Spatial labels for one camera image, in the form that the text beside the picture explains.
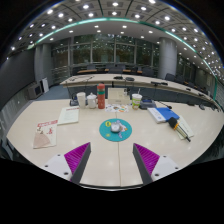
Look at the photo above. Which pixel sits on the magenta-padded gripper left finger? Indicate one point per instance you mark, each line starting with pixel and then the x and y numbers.
pixel 61 165

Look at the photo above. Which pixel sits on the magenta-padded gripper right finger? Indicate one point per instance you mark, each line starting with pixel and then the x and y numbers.
pixel 162 165

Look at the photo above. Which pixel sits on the silver grey computer mouse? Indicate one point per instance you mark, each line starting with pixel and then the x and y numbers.
pixel 115 127

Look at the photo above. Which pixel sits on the round teal cartoon mouse pad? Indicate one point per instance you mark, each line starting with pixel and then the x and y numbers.
pixel 108 135

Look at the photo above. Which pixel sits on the red and white leaflet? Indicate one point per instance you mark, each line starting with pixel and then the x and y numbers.
pixel 45 135

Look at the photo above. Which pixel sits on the white paper sheet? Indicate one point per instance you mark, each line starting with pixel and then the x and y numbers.
pixel 187 128

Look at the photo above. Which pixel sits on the white printed booklet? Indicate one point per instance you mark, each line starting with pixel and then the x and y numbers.
pixel 68 115

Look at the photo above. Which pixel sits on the blue and white book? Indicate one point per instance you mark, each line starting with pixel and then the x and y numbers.
pixel 165 114

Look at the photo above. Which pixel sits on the dark desk conference console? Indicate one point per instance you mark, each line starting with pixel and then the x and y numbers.
pixel 147 104

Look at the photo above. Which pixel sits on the green printed paper cup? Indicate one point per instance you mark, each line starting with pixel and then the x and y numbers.
pixel 136 101

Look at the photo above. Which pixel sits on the stack of white paper cups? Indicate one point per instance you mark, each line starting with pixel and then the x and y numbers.
pixel 81 99

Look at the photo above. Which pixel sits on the white lidded mug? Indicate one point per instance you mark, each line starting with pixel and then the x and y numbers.
pixel 91 101

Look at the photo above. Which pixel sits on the colourful sticker sheet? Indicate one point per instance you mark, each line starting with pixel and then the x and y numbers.
pixel 115 108

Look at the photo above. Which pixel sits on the grey box monitor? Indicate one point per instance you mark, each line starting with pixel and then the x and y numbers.
pixel 34 91

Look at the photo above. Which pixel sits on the red bottle with green band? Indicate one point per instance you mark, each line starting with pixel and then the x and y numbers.
pixel 101 96

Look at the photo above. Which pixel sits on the beige cardboard box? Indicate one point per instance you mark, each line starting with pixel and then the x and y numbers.
pixel 118 96

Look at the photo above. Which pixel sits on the group of dark chairs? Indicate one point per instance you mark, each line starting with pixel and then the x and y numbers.
pixel 146 71

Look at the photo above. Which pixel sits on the group of ceiling lights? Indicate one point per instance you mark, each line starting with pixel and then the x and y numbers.
pixel 124 26

